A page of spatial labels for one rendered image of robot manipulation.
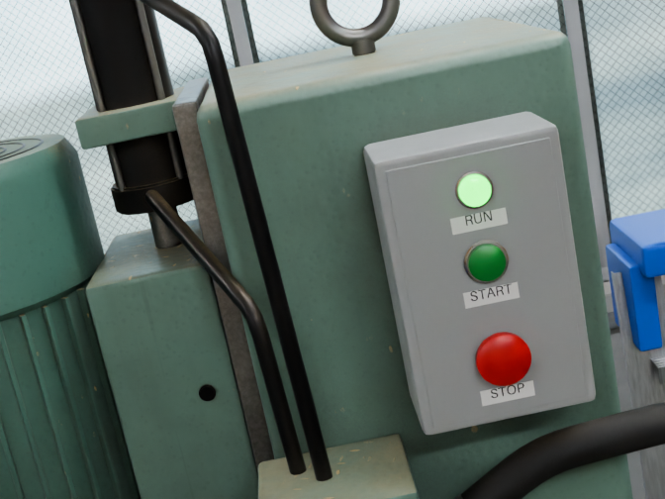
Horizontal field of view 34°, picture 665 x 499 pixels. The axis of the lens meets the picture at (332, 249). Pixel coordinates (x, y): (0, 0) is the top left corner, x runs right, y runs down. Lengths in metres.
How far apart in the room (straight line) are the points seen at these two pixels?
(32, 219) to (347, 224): 0.20
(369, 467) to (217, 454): 0.12
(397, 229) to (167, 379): 0.21
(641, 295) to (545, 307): 0.87
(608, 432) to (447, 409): 0.10
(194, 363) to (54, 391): 0.09
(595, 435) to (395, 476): 0.12
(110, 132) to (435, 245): 0.23
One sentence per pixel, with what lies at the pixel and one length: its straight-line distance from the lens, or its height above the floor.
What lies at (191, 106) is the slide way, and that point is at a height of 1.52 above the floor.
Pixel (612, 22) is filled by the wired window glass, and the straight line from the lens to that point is 2.15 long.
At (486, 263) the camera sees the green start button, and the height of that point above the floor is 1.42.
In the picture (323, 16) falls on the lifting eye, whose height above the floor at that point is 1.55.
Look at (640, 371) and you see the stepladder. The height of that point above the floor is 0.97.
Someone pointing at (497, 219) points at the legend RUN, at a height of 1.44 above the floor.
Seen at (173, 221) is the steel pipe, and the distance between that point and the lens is 0.69.
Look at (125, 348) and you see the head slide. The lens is 0.70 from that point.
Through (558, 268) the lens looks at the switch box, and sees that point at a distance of 0.60.
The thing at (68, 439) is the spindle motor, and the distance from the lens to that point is 0.73.
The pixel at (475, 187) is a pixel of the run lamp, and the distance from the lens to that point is 0.57.
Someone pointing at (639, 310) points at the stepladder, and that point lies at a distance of 1.47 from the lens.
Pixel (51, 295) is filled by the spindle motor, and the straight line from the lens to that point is 0.71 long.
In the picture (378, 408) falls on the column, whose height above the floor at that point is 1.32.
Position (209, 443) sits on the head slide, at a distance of 0.72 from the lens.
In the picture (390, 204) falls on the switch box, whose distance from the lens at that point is 0.57.
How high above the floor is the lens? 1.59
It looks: 15 degrees down
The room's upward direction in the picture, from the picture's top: 12 degrees counter-clockwise
